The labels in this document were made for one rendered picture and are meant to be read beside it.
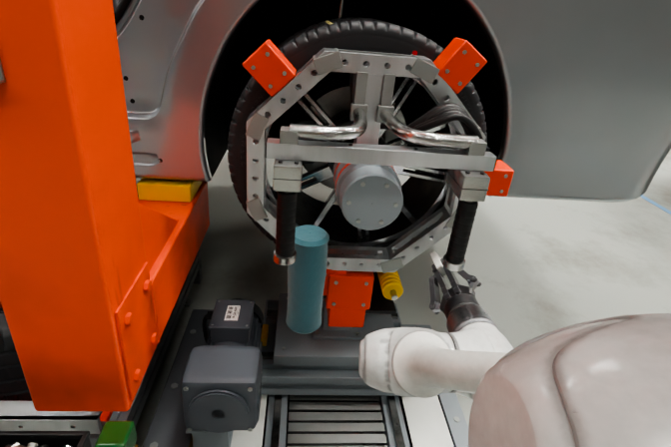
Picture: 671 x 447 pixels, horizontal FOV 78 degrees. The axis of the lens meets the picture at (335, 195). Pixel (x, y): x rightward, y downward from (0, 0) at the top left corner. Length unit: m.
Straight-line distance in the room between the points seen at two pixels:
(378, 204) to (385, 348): 0.28
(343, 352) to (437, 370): 0.76
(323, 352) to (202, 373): 0.43
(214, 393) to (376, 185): 0.60
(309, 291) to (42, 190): 0.56
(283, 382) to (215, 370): 0.36
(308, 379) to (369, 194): 0.73
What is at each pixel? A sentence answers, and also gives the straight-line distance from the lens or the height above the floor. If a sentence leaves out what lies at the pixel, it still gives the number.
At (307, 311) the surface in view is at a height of 0.55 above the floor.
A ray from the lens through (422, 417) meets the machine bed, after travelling 1.48.
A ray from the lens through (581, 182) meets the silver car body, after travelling 1.38.
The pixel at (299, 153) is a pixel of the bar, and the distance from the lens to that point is 0.75.
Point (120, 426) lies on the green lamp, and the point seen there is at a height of 0.66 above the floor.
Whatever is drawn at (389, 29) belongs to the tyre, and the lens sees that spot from 1.00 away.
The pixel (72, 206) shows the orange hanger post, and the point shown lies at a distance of 0.67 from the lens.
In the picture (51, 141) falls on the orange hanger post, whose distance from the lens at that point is 0.64.
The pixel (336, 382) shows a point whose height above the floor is 0.15.
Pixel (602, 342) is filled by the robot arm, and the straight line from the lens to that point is 0.25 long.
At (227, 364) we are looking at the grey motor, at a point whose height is 0.41.
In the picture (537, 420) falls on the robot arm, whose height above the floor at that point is 1.06.
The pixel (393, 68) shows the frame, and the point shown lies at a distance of 0.92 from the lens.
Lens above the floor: 1.22
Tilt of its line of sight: 25 degrees down
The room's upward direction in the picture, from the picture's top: 5 degrees clockwise
